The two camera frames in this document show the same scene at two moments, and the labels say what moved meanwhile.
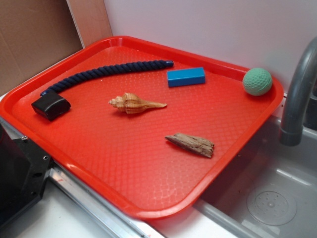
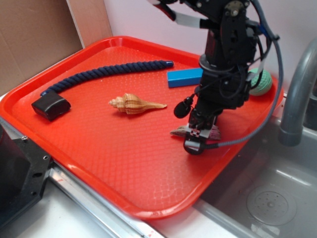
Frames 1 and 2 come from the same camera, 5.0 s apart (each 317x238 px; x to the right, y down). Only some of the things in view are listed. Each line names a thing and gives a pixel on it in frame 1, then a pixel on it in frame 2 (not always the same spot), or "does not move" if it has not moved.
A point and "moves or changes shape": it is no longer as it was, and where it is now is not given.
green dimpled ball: x=257 y=82 does not move
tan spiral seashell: x=130 y=103 does not move
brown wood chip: x=198 y=145 moves or changes shape
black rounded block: x=51 y=105 does not move
